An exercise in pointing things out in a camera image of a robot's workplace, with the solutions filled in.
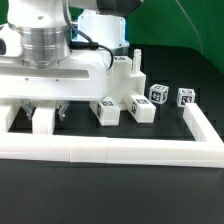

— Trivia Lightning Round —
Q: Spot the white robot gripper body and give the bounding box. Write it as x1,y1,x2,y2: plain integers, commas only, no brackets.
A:
0,24,109,102

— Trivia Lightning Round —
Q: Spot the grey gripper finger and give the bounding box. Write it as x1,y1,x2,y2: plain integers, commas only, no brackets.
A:
57,101,69,120
20,99,34,120

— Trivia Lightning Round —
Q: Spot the white chair back frame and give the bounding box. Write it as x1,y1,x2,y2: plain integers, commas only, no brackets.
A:
0,99,56,135

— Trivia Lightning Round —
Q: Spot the white chair seat block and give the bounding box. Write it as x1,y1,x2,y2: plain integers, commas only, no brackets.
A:
89,49,147,111

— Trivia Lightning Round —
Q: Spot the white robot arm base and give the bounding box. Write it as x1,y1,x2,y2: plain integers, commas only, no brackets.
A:
0,0,144,69

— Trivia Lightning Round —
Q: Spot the white tagged cube left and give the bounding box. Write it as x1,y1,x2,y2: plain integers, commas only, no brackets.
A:
149,84,169,104

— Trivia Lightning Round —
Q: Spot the white tagged cube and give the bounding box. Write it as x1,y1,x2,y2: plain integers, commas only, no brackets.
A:
149,84,169,104
177,88,195,107

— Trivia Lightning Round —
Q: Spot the white tagged cube right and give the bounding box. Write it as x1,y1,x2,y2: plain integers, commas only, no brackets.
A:
177,88,195,107

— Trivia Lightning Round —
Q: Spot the white U-shaped fixture frame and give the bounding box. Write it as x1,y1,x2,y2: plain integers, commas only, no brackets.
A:
0,103,224,168

